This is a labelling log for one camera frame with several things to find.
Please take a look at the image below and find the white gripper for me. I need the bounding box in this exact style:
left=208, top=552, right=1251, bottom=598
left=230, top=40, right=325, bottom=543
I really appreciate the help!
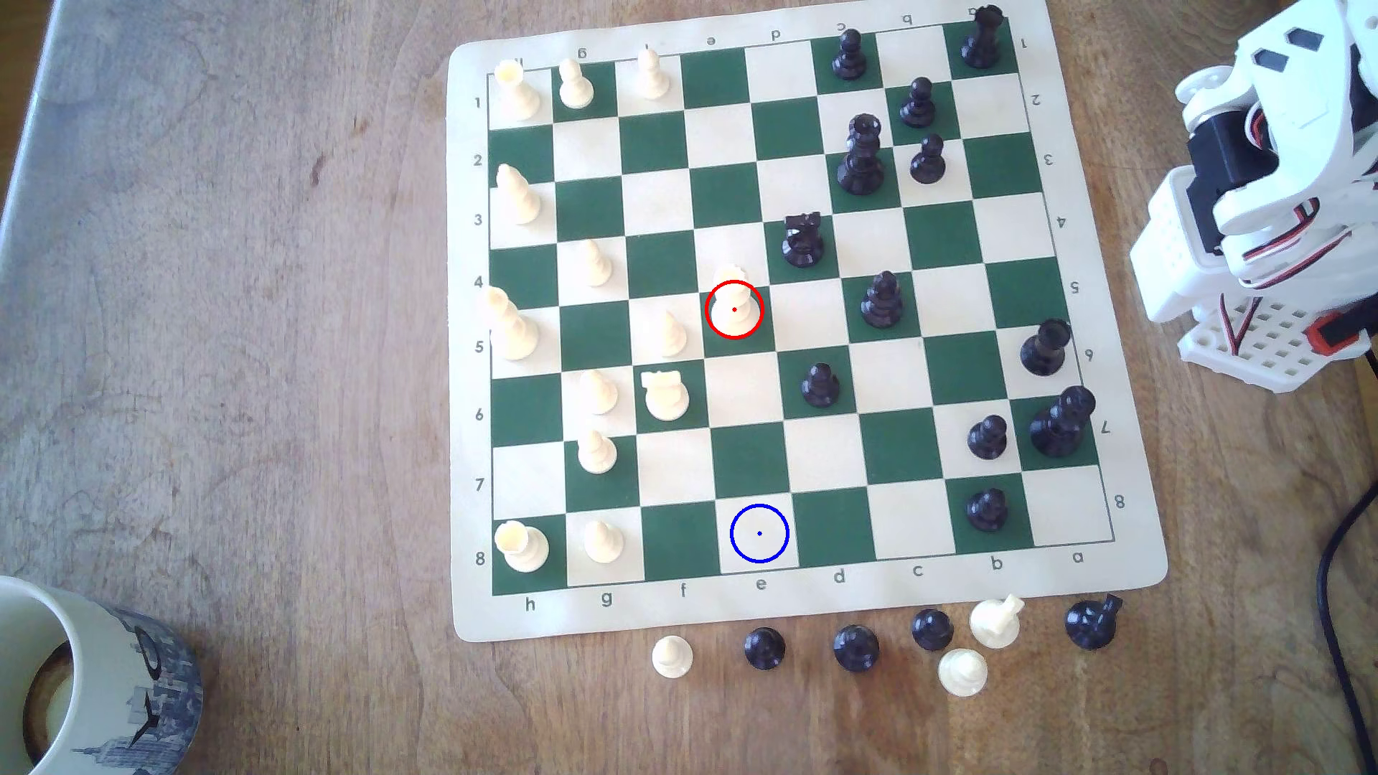
left=1238, top=0, right=1378, bottom=200

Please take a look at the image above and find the white chess bishop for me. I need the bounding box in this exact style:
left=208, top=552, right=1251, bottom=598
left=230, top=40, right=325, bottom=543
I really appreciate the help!
left=705, top=265, right=764, bottom=354
left=494, top=162, right=544, bottom=226

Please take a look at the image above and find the black chess king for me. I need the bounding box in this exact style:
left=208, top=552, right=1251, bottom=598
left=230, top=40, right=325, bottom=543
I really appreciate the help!
left=959, top=4, right=1007, bottom=71

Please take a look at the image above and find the black chess bishop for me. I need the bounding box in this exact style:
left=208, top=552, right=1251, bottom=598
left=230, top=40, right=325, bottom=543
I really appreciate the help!
left=1018, top=319, right=1074, bottom=378
left=859, top=270, right=906, bottom=329

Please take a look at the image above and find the black chess queen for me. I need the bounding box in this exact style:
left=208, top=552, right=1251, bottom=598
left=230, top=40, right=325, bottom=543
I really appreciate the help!
left=835, top=113, right=887, bottom=197

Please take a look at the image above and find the black chess knight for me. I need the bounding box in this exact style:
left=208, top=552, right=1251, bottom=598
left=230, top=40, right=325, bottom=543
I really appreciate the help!
left=1064, top=594, right=1125, bottom=652
left=780, top=212, right=827, bottom=269

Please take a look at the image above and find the white chess knight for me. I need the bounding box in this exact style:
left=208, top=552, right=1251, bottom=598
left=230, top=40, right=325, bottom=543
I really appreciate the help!
left=969, top=594, right=1026, bottom=650

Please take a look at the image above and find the green white chess board mat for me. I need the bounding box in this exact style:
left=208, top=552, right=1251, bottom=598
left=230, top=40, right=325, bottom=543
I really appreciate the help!
left=446, top=0, right=1171, bottom=645

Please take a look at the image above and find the white chess rook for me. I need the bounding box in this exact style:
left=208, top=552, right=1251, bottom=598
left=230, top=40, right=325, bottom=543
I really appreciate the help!
left=492, top=58, right=543, bottom=122
left=493, top=520, right=550, bottom=574

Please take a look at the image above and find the orange table clamp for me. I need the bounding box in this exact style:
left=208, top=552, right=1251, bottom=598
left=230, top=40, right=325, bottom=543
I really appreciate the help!
left=1306, top=310, right=1375, bottom=354

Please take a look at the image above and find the white rook f6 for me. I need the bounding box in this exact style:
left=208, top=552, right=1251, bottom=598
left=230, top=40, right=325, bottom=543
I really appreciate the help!
left=640, top=368, right=691, bottom=423

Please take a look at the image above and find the white mug with skyline print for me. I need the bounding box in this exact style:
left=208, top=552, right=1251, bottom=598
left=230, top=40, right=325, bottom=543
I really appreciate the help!
left=0, top=576, right=206, bottom=775

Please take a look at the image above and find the red white servo wire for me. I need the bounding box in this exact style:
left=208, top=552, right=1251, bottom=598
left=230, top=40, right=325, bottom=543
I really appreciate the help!
left=1217, top=296, right=1263, bottom=357

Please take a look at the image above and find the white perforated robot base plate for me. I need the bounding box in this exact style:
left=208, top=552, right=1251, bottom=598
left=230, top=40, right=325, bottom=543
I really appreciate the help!
left=1178, top=291, right=1374, bottom=394

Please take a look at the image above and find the black power cable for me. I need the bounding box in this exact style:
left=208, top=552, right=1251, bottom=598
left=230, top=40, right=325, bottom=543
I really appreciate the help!
left=1318, top=489, right=1378, bottom=755

